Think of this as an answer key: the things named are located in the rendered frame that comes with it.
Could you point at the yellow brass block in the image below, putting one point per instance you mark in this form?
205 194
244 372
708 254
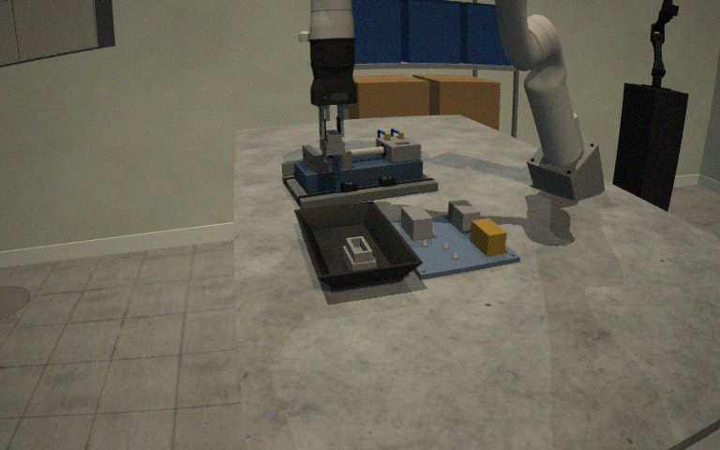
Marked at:
488 237

